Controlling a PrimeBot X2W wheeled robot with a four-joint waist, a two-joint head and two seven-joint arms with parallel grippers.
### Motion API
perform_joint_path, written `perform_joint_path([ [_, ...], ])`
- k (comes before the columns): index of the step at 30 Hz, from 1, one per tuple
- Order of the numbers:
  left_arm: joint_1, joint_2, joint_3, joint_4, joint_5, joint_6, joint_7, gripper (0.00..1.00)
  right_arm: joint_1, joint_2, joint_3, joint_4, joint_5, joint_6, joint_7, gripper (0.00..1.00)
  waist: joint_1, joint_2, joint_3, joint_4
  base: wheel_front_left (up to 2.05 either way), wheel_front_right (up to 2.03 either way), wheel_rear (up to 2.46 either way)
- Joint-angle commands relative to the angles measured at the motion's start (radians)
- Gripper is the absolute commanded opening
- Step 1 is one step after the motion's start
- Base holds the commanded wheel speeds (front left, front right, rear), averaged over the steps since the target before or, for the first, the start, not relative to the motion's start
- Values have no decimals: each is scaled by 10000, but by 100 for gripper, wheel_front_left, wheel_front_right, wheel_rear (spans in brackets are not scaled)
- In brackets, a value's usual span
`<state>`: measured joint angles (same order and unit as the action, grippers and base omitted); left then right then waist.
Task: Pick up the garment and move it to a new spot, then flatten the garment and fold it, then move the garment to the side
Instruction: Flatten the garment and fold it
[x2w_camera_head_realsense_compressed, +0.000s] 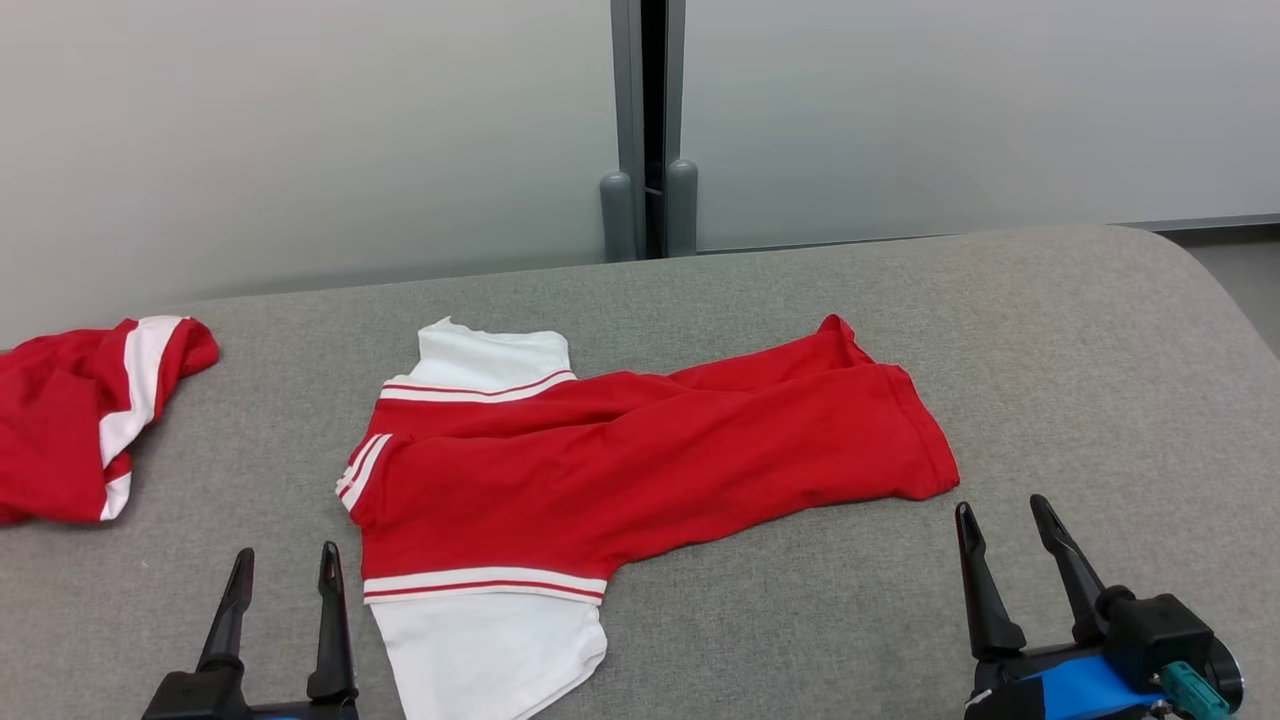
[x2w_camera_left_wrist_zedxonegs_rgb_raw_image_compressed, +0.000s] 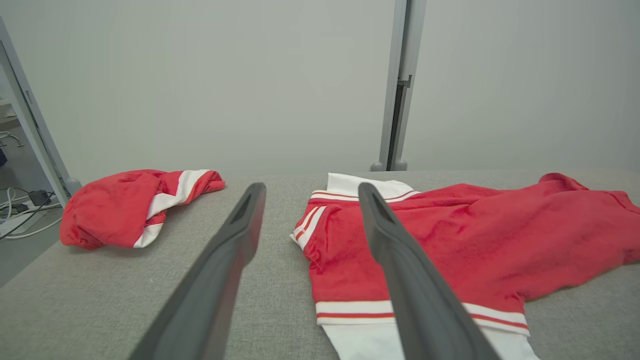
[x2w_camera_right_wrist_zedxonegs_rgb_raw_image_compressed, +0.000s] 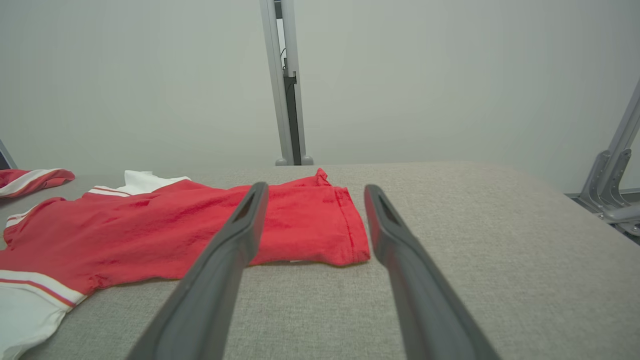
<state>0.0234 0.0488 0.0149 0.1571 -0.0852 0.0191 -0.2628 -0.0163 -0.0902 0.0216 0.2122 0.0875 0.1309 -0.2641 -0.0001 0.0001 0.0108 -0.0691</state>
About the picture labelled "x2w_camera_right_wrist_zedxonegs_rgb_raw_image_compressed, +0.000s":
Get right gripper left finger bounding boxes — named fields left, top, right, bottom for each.
left=127, top=181, right=270, bottom=360

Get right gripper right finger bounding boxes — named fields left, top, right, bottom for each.
left=364, top=184, right=501, bottom=360

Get red basketball jersey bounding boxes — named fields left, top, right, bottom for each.
left=0, top=168, right=371, bottom=360

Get red basketball shorts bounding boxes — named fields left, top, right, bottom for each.
left=0, top=168, right=76, bottom=199

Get grey partition post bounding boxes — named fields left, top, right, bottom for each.
left=259, top=0, right=296, bottom=167
left=281, top=0, right=315, bottom=166

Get grey metal bracket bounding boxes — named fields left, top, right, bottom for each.
left=567, top=80, right=640, bottom=246

